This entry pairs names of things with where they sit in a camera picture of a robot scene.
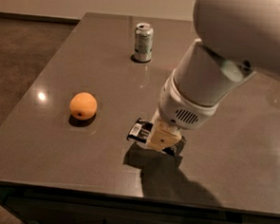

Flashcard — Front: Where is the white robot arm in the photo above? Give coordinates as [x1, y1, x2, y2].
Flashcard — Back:
[146, 0, 280, 151]

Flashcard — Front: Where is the silver green soda can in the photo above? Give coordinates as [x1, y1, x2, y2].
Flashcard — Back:
[133, 23, 154, 63]

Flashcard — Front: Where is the black rxbar chocolate wrapper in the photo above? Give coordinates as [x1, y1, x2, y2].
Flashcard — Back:
[127, 119, 187, 157]

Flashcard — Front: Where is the orange fruit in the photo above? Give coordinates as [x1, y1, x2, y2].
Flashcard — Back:
[69, 92, 98, 121]

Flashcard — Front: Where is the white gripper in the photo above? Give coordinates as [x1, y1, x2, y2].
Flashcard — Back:
[145, 70, 218, 151]

